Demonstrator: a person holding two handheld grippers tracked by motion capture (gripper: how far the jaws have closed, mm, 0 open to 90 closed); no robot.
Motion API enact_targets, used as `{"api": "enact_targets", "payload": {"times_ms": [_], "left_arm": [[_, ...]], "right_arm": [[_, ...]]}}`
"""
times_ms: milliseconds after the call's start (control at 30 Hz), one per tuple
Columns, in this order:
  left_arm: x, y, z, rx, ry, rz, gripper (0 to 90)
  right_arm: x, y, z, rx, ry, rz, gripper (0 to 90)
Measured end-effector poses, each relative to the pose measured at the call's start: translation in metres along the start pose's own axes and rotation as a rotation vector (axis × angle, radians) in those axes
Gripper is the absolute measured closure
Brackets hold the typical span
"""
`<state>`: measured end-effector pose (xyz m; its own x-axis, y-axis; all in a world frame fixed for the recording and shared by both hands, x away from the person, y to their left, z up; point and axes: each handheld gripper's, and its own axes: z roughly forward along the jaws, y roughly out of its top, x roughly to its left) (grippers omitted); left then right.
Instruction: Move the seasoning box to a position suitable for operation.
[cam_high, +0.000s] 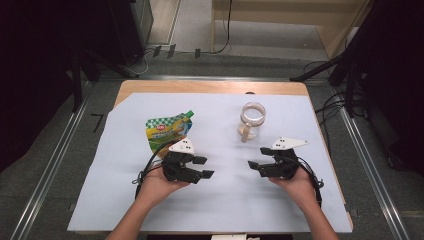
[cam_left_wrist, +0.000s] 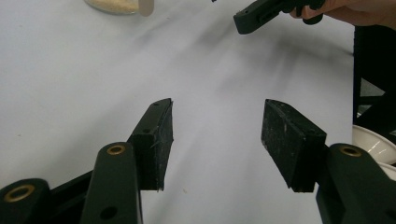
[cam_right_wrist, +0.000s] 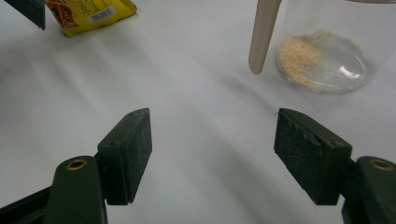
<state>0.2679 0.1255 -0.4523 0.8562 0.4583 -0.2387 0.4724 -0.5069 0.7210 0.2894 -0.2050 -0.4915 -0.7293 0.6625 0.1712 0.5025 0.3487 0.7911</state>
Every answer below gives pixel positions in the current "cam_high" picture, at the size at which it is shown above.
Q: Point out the green yellow spout pouch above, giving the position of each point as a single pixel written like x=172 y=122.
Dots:
x=163 y=131

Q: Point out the black floor tape strip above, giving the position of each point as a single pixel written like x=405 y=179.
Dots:
x=156 y=51
x=197 y=53
x=171 y=50

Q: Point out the dark cabinet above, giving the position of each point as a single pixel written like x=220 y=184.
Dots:
x=126 y=30

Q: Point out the white paper sheet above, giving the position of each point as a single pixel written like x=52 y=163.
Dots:
x=116 y=166

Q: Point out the person's left hand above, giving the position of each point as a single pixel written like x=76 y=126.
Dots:
x=155 y=186

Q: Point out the dark table grommet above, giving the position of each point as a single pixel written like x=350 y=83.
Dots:
x=250 y=93

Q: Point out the black metal stand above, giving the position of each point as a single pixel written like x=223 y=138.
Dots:
x=77 y=83
x=313 y=71

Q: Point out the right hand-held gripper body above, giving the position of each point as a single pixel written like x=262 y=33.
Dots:
x=281 y=166

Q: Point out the white object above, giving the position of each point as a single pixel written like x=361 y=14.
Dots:
x=230 y=237

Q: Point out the metal floor rail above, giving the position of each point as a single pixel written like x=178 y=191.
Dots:
x=384 y=200
x=39 y=200
x=166 y=77

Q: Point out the person's right hand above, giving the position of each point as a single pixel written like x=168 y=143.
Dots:
x=300 y=190

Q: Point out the wooden table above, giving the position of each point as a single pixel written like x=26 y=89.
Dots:
x=213 y=87

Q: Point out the black curtain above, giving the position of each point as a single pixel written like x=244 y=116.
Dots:
x=33 y=66
x=400 y=66

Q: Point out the light wooden shelf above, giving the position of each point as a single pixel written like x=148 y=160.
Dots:
x=283 y=15

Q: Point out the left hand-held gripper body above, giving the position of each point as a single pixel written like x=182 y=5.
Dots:
x=178 y=166

